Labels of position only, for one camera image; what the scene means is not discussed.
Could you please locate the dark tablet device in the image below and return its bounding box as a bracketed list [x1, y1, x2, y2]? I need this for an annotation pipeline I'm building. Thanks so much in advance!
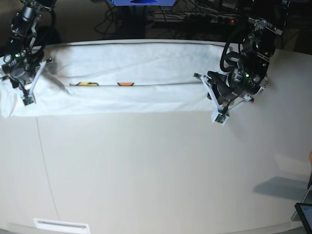
[295, 203, 312, 234]

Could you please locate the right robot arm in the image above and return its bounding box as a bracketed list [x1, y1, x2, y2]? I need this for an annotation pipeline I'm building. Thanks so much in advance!
[0, 0, 56, 92]

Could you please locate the white label on table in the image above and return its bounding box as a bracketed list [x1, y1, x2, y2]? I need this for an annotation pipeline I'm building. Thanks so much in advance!
[34, 218, 91, 234]

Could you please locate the white printed T-shirt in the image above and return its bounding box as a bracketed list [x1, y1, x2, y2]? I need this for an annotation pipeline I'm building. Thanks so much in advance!
[0, 42, 223, 117]

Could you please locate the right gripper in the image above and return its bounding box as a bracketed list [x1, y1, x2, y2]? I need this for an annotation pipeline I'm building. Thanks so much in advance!
[2, 55, 40, 89]

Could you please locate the blue box at top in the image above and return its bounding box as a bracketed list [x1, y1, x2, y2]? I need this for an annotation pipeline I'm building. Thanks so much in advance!
[110, 0, 176, 6]

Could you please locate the black power strip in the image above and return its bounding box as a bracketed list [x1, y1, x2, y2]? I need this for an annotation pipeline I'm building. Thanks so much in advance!
[188, 13, 237, 24]

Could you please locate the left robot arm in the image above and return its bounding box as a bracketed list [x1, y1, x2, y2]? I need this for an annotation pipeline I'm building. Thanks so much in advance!
[207, 0, 289, 106]

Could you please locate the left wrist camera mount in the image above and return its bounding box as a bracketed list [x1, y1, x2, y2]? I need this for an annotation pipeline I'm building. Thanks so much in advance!
[194, 73, 255, 125]

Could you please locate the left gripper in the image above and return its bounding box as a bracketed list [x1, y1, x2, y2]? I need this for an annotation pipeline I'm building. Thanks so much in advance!
[207, 70, 267, 105]

